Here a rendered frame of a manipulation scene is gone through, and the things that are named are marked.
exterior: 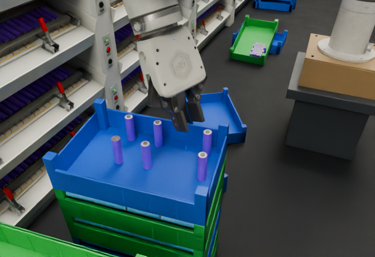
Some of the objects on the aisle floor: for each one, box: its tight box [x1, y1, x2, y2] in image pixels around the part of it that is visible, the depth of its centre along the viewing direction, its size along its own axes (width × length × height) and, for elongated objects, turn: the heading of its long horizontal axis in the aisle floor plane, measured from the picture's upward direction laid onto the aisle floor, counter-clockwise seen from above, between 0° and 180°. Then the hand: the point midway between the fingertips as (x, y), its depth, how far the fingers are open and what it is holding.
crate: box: [185, 87, 247, 144], centre depth 141 cm, size 30×20×8 cm
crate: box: [230, 15, 278, 65], centre depth 192 cm, size 30×20×8 cm
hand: (187, 116), depth 58 cm, fingers open, 3 cm apart
